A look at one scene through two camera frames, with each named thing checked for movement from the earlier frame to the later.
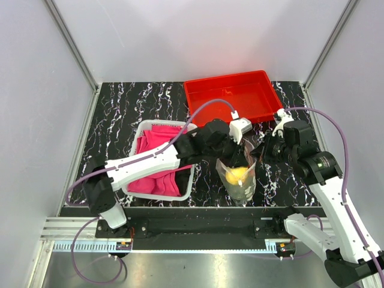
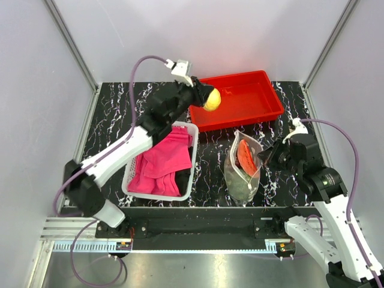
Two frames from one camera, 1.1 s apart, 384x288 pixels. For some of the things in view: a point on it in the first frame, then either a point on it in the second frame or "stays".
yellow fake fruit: [236, 175] → [213, 100]
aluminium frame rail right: [348, 11] stays
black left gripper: [237, 155] → [201, 92]
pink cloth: [165, 183] stays
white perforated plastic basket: [148, 122] stays
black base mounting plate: [203, 228] stays
